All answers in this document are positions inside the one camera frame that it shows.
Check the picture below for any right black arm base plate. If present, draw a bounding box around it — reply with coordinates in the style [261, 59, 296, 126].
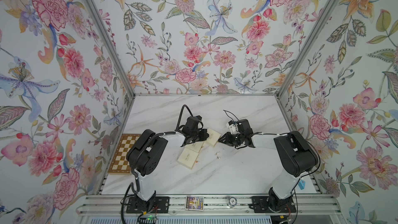
[248, 196, 297, 213]

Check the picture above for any cream drawer jewelry box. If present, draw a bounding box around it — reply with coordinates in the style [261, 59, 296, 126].
[177, 148, 199, 170]

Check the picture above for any round silver knob on rail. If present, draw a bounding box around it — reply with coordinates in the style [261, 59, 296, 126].
[228, 197, 237, 208]

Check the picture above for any blue triangular block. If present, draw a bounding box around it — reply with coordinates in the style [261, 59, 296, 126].
[298, 179, 306, 190]

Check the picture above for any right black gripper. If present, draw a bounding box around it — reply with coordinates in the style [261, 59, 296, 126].
[218, 132, 245, 146]

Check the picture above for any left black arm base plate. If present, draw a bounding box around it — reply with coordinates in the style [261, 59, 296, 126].
[125, 197, 170, 214]

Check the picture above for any aluminium front rail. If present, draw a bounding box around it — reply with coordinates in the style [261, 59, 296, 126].
[76, 194, 342, 217]

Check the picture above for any wooden chessboard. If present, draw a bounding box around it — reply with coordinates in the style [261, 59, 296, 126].
[108, 134, 141, 175]

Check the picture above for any colourful card on rail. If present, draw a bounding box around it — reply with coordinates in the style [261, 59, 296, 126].
[185, 196, 204, 211]

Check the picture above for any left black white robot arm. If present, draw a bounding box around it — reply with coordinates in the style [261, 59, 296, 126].
[126, 116, 209, 202]

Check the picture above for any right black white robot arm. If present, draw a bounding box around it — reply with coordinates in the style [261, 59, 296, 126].
[218, 119, 319, 201]

